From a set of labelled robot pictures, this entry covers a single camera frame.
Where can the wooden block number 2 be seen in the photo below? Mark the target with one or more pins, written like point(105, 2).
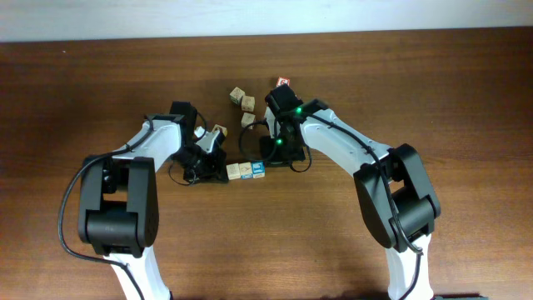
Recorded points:
point(245, 170)

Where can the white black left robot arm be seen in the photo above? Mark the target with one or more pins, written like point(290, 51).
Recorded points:
point(118, 210)

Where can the wooden block ring picture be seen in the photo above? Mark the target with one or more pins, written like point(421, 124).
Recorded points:
point(233, 171)

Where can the wooden block yellow letter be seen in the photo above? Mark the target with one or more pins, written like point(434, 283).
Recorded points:
point(248, 104)

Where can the wooden block far plain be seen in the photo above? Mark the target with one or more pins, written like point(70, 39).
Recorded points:
point(236, 95)

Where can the wooden block blue letter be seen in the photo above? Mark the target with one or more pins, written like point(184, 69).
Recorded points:
point(258, 169)

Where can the wooden block red 6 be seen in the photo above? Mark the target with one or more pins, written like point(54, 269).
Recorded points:
point(282, 81)

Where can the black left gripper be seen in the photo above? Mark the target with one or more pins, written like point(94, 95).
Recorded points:
point(211, 169)

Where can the wooden block red A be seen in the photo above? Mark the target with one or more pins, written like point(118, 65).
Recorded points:
point(247, 120)

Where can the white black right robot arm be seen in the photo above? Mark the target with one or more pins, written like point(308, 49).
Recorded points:
point(398, 203)

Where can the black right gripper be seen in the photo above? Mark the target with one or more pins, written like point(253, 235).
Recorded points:
point(283, 155)

